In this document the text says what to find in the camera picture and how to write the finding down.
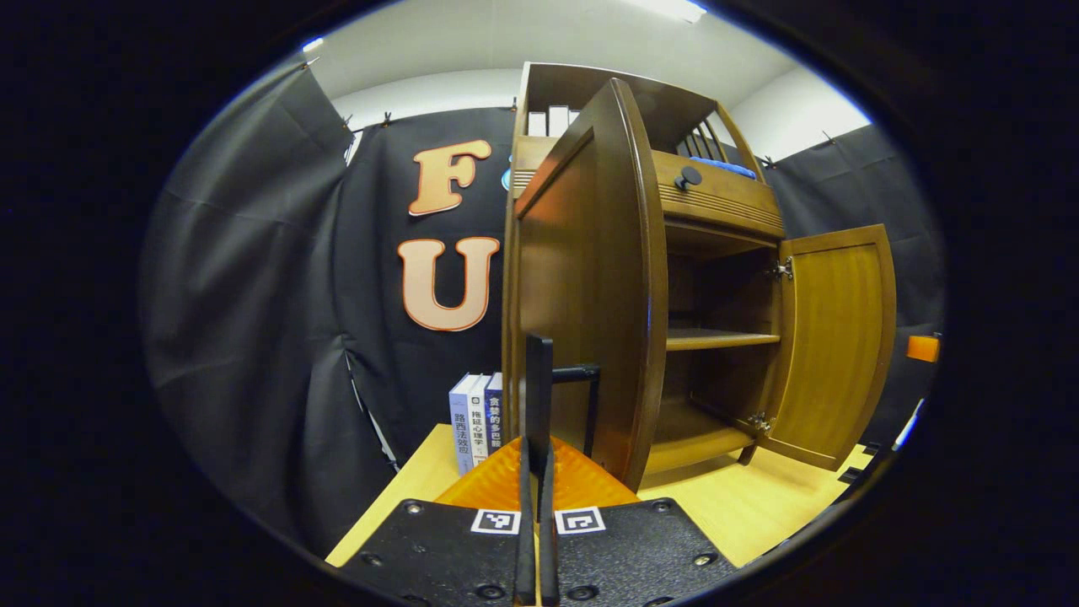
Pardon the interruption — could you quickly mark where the blue folded towel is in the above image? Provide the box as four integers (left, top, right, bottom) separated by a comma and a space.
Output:
691, 157, 758, 180

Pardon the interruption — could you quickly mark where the large ceiling light panel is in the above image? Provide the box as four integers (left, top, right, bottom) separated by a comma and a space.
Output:
624, 0, 707, 24

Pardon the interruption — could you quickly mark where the black door handle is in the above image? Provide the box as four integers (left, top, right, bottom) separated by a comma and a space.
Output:
523, 333, 603, 507

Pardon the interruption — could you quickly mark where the wooden cabinet door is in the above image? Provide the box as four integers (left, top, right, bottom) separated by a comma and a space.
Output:
740, 223, 897, 471
506, 78, 671, 492

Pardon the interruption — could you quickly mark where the light blue spine book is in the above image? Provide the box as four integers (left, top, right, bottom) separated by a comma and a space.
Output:
448, 375, 481, 477

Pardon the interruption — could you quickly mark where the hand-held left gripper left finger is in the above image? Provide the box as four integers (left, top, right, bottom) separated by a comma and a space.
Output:
337, 434, 539, 607

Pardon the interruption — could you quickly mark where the black backdrop cloth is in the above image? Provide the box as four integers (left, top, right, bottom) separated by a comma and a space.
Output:
139, 57, 945, 557

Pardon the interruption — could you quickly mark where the wooden cabinet drawer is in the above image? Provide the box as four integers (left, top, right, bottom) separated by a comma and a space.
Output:
510, 135, 786, 241

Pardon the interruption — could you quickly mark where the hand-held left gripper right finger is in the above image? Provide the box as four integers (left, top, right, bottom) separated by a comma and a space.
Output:
539, 434, 741, 607

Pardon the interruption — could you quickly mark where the wooden double-door shoe cabinet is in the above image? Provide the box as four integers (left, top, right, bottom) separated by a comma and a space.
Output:
502, 61, 789, 477

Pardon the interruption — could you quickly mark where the dark blue spine book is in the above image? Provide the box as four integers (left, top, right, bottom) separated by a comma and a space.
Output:
484, 373, 505, 456

